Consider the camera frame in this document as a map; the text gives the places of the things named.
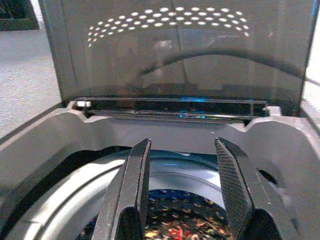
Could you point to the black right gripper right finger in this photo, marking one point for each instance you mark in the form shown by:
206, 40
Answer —
240, 190

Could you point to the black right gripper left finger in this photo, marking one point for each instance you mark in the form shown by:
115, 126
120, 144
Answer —
125, 190

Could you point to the dark patterned clothes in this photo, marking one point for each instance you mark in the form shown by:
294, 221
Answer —
165, 217

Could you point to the grey top-load washing machine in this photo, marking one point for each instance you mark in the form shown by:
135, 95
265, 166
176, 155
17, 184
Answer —
37, 140

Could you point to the steel washer drum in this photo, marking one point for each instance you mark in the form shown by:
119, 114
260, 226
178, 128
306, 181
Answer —
187, 172

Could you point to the smoked transparent washer lid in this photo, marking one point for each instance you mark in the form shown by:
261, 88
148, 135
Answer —
112, 62

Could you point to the dark cabinet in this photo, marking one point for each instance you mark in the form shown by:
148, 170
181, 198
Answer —
15, 15

